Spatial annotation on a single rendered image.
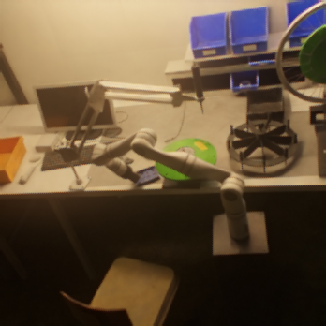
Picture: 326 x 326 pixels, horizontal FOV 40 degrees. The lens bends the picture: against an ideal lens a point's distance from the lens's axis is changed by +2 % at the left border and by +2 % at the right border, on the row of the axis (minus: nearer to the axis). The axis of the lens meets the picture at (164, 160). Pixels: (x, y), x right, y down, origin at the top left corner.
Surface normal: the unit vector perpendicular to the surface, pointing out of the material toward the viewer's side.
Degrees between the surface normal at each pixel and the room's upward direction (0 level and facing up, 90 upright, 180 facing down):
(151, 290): 0
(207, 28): 90
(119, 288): 0
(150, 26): 90
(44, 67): 90
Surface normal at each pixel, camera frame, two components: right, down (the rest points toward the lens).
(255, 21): -0.16, 0.66
